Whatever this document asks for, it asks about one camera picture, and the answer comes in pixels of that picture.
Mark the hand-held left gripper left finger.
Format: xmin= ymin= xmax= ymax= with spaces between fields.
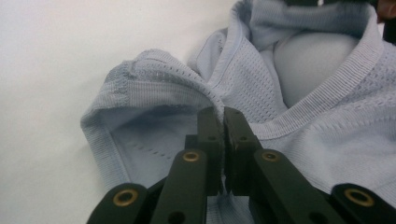
xmin=185 ymin=106 xmax=225 ymax=197

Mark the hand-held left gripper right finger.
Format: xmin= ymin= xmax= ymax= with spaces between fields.
xmin=223 ymin=106 xmax=262 ymax=197

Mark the light blue knit shirt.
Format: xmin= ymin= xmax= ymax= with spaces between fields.
xmin=79 ymin=0 xmax=396 ymax=224

